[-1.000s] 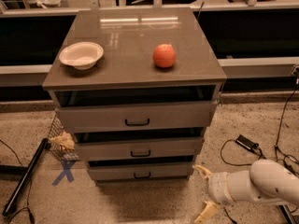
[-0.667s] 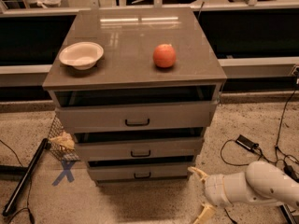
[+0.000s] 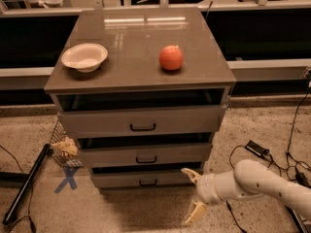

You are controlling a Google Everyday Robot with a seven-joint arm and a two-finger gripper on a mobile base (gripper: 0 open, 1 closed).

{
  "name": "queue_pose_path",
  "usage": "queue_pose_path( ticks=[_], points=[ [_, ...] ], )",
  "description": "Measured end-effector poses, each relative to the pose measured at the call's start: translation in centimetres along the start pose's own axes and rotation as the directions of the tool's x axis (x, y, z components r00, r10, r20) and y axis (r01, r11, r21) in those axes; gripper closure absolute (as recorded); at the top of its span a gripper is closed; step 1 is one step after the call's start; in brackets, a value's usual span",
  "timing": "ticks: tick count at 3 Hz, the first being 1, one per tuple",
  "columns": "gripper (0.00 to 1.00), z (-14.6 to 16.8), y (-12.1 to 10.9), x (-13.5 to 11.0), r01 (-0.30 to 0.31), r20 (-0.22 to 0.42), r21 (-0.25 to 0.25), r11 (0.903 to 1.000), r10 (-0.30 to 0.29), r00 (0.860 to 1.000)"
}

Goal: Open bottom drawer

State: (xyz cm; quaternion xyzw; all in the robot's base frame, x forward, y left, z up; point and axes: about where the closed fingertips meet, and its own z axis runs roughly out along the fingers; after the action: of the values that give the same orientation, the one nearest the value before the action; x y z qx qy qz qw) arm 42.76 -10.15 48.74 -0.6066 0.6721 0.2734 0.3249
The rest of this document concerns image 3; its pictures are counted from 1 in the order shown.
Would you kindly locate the white bowl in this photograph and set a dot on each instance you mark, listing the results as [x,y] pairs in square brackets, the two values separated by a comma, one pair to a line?
[84,58]

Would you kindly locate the black power brick right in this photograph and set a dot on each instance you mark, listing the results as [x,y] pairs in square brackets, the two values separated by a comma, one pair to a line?
[301,179]

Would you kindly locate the black bar left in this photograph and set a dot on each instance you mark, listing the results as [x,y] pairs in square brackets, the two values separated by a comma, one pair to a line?
[11,215]

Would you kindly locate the grey bottom drawer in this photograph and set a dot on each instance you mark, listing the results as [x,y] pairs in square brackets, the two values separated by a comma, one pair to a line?
[140,179]

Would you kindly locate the grey top drawer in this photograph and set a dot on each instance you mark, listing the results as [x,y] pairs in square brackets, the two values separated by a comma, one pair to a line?
[158,121]

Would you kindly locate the black power adapter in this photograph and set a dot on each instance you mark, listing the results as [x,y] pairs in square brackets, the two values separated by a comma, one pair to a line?
[256,149]

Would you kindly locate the grey middle drawer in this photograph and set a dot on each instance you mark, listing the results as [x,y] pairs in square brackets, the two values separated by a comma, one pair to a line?
[144,155]

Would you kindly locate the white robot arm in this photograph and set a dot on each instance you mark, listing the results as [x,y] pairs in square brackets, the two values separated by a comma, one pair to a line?
[248,180]

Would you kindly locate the black bar right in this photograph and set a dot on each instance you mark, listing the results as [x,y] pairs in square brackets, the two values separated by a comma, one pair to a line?
[303,225]

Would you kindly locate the black bar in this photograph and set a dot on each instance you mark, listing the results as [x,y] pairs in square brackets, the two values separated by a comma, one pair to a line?
[303,225]
[11,215]

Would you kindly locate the wire mesh basket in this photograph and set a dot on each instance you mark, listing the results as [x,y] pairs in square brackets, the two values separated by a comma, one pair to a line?
[58,135]

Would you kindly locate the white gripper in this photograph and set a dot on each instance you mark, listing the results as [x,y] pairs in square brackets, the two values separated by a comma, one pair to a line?
[206,187]

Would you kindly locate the blue tape cross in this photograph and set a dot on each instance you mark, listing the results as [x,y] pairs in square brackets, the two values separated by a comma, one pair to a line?
[68,179]

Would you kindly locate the crumpled paper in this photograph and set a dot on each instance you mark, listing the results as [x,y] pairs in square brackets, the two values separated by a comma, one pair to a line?
[66,146]

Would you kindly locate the grey drawer cabinet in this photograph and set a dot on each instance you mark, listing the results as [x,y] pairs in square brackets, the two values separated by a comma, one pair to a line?
[132,77]

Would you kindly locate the red apple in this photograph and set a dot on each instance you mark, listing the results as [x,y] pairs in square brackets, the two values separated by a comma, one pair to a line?
[171,58]

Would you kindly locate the grey drawer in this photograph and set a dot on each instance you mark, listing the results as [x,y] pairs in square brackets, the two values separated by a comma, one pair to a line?
[140,179]
[158,121]
[144,155]

